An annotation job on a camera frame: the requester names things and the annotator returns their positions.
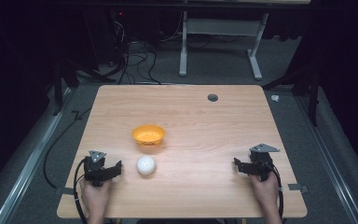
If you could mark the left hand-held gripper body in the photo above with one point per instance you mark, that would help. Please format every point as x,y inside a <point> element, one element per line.
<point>93,169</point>

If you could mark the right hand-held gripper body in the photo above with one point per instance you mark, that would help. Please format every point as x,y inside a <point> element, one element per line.
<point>262,161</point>

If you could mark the white ball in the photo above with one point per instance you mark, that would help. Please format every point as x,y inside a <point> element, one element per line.
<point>146,165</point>

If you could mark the orange bowl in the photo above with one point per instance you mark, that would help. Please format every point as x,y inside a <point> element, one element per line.
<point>148,134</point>

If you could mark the person's left hand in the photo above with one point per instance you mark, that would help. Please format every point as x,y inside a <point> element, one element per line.
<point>95,196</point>

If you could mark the person's right hand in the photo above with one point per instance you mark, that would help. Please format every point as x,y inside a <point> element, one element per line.
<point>265,191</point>

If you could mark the grey tape piece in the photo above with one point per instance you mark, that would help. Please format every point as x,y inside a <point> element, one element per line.
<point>65,190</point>
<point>298,187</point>

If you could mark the crumpled white paper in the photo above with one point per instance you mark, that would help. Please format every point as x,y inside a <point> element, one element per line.
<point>275,98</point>

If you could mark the grey table grommet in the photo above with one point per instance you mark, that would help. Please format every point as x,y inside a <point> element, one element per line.
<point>213,97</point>

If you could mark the black metal stand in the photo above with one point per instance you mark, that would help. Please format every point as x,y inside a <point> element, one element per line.
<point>313,93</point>
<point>58,87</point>

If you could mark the metal floor rail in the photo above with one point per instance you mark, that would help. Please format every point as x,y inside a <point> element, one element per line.
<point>28,171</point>
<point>329,155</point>

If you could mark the white desk frame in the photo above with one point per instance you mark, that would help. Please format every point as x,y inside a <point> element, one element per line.
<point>184,46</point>

